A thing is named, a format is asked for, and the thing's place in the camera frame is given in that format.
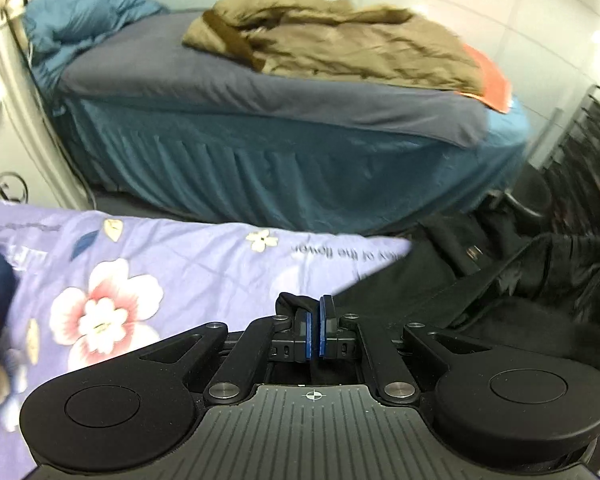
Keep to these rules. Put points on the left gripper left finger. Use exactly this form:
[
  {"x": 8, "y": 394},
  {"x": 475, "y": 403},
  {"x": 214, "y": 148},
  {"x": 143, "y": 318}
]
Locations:
[{"x": 292, "y": 339}]

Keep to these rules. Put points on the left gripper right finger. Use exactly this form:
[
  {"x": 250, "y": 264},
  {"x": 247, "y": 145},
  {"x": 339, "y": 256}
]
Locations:
[{"x": 336, "y": 340}]

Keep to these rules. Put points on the black garment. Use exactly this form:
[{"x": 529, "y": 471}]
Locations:
[{"x": 484, "y": 275}]

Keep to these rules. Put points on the blue skirted bed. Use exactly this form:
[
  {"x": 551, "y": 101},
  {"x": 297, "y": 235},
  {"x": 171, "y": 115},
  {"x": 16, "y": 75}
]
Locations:
[{"x": 221, "y": 167}]

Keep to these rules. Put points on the purple floral bed sheet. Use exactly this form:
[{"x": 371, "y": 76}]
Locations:
[{"x": 91, "y": 286}]

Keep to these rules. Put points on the black round stool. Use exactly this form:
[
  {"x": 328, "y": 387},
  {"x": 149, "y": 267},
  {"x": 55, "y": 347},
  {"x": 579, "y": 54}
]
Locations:
[{"x": 529, "y": 196}]

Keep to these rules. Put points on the black metal shelf rack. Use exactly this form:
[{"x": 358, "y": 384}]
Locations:
[{"x": 572, "y": 171}]

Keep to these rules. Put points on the orange cloth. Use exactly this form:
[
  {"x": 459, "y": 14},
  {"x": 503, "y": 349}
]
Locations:
[{"x": 497, "y": 90}]

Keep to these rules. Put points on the tan jacket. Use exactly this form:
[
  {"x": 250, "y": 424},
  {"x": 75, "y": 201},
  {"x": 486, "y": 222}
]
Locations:
[{"x": 336, "y": 40}]

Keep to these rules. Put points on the grey blanket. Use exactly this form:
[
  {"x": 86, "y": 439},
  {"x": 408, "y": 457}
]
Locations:
[{"x": 147, "y": 61}]

